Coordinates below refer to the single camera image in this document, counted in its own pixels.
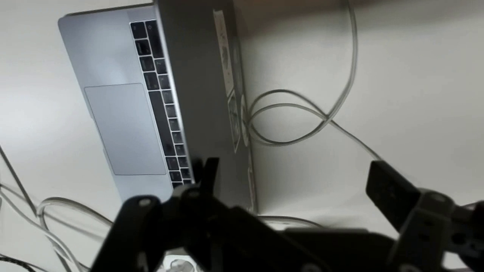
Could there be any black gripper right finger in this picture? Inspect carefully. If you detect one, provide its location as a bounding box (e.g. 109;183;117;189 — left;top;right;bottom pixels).
366;161;484;272

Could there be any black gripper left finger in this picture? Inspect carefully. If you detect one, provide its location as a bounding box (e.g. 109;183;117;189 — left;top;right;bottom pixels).
91;158;260;272

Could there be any silver laptop with stickers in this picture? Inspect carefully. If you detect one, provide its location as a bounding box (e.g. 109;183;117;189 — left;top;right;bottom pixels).
58;0;257;212

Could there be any white charging cable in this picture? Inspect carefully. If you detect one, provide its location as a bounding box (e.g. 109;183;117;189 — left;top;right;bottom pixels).
245;0;383;162

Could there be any white cable bundle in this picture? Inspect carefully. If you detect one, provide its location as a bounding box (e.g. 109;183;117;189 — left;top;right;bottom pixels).
0;146;115;272

